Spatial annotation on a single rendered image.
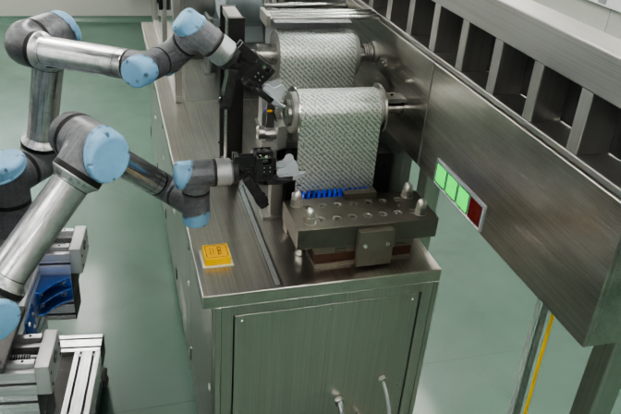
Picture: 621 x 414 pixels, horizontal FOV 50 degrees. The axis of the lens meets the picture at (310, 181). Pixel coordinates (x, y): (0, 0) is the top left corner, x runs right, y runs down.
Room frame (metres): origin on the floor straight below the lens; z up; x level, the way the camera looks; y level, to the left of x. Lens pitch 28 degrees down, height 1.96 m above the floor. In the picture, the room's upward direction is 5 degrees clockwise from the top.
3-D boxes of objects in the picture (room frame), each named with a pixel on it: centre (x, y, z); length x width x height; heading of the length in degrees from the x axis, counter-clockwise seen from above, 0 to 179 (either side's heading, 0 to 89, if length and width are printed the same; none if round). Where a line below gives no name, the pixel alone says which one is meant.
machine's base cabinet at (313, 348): (2.62, 0.31, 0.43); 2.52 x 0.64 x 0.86; 18
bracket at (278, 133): (1.73, 0.12, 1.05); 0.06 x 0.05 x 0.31; 108
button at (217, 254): (1.48, 0.24, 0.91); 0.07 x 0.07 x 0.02; 18
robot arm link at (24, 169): (1.69, 0.88, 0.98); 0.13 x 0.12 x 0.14; 161
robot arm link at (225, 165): (1.59, 0.24, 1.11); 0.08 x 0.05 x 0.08; 18
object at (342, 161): (1.69, -0.07, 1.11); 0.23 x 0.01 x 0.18; 108
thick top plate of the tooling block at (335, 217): (1.59, -0.14, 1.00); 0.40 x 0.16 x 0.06; 108
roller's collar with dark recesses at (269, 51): (1.94, 0.17, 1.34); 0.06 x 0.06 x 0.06; 18
